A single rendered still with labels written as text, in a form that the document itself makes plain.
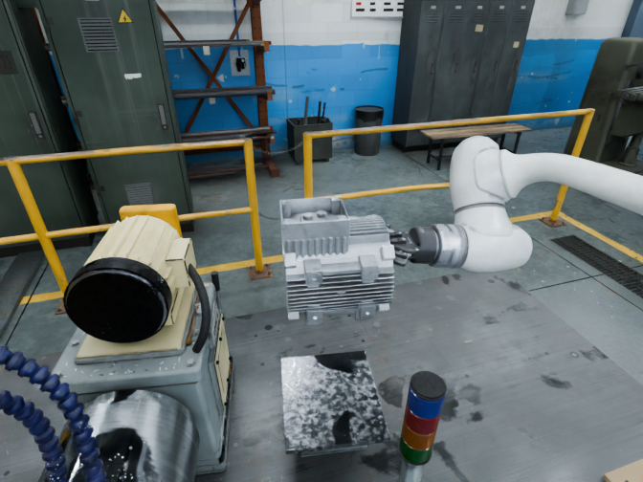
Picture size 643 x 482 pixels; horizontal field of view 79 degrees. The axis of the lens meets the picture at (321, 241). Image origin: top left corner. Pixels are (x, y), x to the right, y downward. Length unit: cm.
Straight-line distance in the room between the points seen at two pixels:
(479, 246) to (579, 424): 68
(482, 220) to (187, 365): 65
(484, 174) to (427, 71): 475
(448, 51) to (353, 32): 121
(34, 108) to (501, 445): 335
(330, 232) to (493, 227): 33
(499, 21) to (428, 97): 124
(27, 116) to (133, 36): 94
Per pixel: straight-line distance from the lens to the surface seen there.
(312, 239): 69
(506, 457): 120
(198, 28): 521
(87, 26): 336
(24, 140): 361
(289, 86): 540
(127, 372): 88
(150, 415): 81
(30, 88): 350
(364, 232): 73
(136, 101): 338
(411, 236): 81
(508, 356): 144
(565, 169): 86
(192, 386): 87
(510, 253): 86
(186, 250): 89
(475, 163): 88
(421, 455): 84
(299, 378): 110
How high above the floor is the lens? 176
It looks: 31 degrees down
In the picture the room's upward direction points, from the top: straight up
